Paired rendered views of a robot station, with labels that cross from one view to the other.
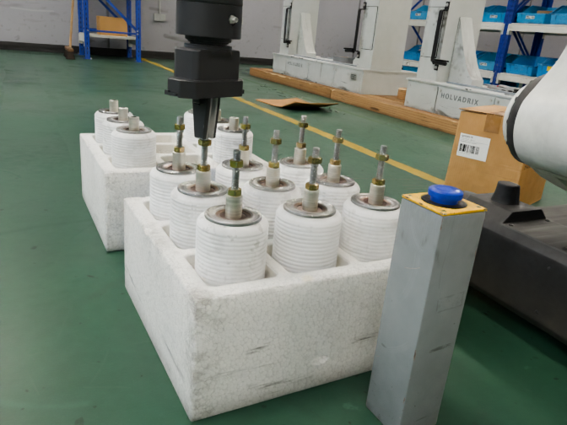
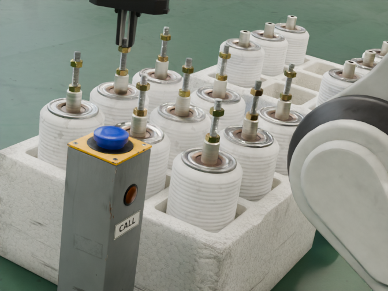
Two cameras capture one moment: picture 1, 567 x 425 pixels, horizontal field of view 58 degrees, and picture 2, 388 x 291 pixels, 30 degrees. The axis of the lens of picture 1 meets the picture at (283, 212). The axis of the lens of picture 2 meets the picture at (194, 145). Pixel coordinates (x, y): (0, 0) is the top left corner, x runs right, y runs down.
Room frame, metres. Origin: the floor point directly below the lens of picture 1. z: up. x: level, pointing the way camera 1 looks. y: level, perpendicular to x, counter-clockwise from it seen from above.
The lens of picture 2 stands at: (0.26, -0.88, 0.66)
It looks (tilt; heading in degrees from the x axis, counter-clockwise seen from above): 24 degrees down; 58
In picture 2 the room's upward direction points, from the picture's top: 9 degrees clockwise
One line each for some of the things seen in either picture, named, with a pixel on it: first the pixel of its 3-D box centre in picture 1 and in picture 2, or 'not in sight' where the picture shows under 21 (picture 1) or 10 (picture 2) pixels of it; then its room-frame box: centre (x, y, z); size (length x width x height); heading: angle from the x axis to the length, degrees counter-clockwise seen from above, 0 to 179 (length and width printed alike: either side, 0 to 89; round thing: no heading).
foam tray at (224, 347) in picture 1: (264, 274); (168, 204); (0.80, 0.02, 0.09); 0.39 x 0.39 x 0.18; 30
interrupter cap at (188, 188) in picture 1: (202, 189); (120, 91); (0.74, 0.12, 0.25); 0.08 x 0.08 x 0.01
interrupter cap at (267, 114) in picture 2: (299, 163); (281, 116); (0.96, -0.02, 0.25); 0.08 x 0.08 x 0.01
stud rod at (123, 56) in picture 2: (204, 155); (123, 60); (0.74, 0.12, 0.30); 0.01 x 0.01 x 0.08
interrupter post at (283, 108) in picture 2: (299, 156); (283, 109); (0.96, -0.02, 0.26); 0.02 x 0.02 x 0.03
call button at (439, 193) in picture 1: (445, 196); (110, 140); (0.58, -0.19, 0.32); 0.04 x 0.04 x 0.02
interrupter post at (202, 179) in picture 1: (202, 180); (120, 84); (0.74, 0.12, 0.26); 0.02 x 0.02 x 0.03
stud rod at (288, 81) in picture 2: (301, 135); (287, 85); (0.96, -0.02, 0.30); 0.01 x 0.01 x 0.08
